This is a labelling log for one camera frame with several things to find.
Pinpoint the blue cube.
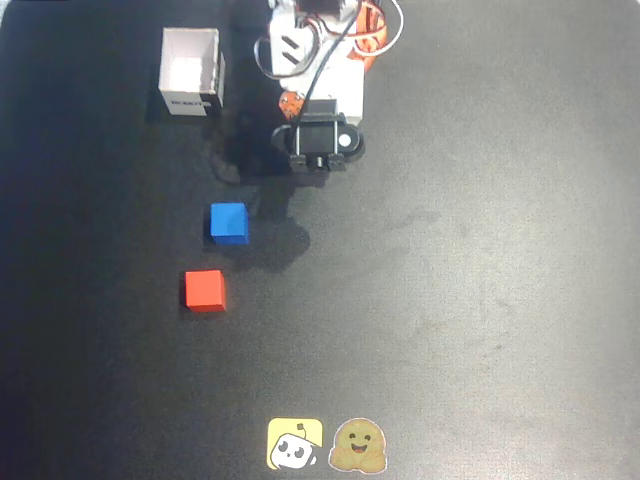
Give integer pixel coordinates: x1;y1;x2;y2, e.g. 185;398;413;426
208;201;250;246

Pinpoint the white cardboard box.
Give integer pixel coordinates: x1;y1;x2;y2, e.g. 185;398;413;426
158;27;226;119

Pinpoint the red cube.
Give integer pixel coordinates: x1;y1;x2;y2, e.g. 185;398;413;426
183;269;228;314

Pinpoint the yellow robot face sticker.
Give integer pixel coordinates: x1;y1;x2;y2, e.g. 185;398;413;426
266;417;324;471

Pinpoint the hugging face emoji sticker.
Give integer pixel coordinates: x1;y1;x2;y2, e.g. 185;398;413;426
327;417;389;473

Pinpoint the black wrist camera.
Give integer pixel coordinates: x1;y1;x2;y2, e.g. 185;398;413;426
271;99;365;175

